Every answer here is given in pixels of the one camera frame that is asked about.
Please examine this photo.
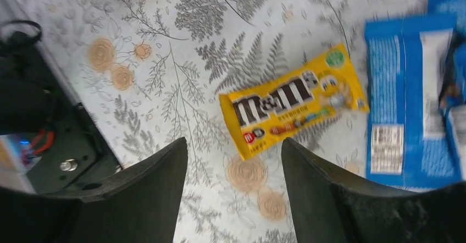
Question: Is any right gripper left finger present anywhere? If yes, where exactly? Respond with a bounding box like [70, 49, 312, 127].
[1, 137, 188, 242]

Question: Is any yellow m&m bag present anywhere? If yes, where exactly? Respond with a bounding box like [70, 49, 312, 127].
[219, 43, 369, 160]

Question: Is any blue candy bag long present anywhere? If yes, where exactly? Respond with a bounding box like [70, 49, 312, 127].
[364, 13, 462, 190]

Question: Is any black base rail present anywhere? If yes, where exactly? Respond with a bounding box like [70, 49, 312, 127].
[1, 46, 119, 194]

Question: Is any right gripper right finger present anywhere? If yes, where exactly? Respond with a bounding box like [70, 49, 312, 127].
[281, 138, 465, 242]

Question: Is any blue candy bag top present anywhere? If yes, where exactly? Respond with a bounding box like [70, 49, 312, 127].
[427, 0, 465, 36]

